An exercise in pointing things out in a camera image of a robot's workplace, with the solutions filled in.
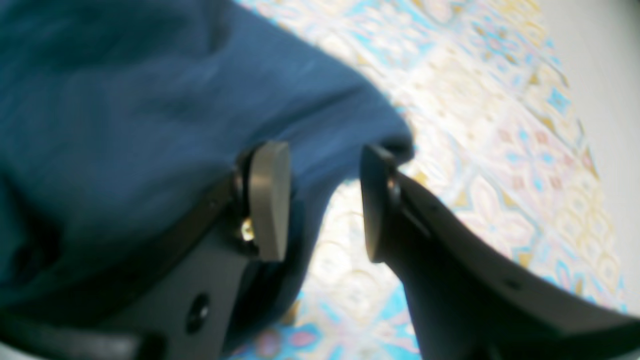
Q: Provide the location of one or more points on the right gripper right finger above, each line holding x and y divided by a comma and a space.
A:
467, 301

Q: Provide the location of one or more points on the dark navy t-shirt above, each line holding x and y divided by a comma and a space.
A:
117, 115

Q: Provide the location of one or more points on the patterned tile tablecloth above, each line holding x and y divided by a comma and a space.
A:
496, 138

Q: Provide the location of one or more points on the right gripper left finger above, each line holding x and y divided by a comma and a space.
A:
171, 299

